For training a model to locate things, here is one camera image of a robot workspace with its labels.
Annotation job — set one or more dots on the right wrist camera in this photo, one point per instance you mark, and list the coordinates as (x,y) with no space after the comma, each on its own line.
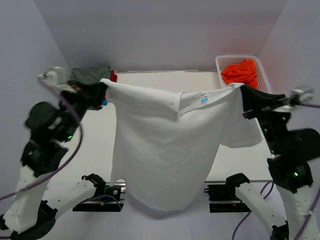
(301,95)

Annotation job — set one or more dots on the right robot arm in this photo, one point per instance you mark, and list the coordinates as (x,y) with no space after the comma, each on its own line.
(291,151)

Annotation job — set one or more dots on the white plastic basket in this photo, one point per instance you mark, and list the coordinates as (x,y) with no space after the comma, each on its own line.
(223,61)

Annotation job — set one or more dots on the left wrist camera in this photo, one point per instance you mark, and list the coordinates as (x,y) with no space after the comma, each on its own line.
(54,76)

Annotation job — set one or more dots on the folded red t-shirt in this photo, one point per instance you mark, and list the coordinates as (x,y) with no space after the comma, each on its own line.
(113,76)

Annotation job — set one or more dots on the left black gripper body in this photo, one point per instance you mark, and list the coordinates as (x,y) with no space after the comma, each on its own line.
(83,99)

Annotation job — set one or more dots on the white t-shirt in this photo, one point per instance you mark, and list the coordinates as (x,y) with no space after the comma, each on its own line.
(166,142)

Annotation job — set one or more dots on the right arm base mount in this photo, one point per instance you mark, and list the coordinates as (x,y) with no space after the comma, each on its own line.
(221,201)

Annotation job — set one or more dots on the folded grey t-shirt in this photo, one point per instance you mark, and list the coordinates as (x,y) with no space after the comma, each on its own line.
(90,75)

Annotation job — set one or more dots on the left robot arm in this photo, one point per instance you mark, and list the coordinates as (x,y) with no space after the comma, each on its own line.
(30,217)

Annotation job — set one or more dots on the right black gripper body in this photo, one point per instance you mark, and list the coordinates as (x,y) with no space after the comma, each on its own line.
(267,103)

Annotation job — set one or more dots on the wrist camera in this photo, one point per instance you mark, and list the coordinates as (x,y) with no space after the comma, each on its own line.
(301,95)
(54,76)

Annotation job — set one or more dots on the orange t-shirt in basket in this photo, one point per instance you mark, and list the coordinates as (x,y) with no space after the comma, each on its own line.
(243,73)

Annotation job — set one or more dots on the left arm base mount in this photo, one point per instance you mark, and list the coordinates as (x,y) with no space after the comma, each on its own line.
(109,199)

